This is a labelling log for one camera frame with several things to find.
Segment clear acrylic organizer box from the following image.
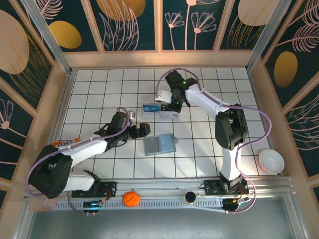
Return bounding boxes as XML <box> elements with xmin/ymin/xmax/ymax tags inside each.
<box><xmin>141</xmin><ymin>94</ymin><xmax>180</xmax><ymax>122</ymax></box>

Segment grey-green cloth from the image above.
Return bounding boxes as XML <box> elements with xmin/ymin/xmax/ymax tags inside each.
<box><xmin>143</xmin><ymin>133</ymin><xmax>178</xmax><ymax>157</ymax></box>

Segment grey card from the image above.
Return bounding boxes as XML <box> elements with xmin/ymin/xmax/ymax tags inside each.
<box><xmin>145</xmin><ymin>136</ymin><xmax>160</xmax><ymax>155</ymax></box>

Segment orange candy bag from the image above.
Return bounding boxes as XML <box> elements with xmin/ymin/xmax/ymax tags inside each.
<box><xmin>51</xmin><ymin>138</ymin><xmax>80</xmax><ymax>148</ymax></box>

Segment orange ball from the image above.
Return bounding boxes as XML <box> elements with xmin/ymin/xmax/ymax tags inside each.
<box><xmin>122</xmin><ymin>191</ymin><xmax>141</xmax><ymax>208</ymax></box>

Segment black round knob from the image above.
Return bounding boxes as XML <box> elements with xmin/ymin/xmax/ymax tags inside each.
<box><xmin>184</xmin><ymin>191</ymin><xmax>198</xmax><ymax>206</ymax></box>

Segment white bowl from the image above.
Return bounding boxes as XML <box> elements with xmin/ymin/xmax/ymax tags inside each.
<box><xmin>258</xmin><ymin>148</ymin><xmax>285</xmax><ymax>174</ymax></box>

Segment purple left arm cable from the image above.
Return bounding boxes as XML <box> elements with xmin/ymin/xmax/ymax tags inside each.
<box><xmin>26</xmin><ymin>107</ymin><xmax>133</xmax><ymax>215</ymax></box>

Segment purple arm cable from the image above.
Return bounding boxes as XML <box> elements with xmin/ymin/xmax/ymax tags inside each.
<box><xmin>26</xmin><ymin>107</ymin><xmax>133</xmax><ymax>215</ymax></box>
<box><xmin>156</xmin><ymin>68</ymin><xmax>272</xmax><ymax>215</ymax></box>

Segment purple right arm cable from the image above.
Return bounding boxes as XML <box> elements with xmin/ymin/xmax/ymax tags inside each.
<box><xmin>156</xmin><ymin>68</ymin><xmax>272</xmax><ymax>215</ymax></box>

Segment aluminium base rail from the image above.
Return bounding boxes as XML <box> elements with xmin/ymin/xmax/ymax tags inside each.
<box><xmin>23</xmin><ymin>175</ymin><xmax>294</xmax><ymax>200</ymax></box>

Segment slotted grey cable duct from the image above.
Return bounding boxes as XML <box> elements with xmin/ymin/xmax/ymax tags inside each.
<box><xmin>54</xmin><ymin>199</ymin><xmax>225</xmax><ymax>213</ymax></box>

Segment aluminium corner post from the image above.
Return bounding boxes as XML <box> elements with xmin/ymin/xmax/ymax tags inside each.
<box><xmin>245</xmin><ymin>0</ymin><xmax>292</xmax><ymax>73</ymax></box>
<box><xmin>21</xmin><ymin>0</ymin><xmax>74</xmax><ymax>77</ymax></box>

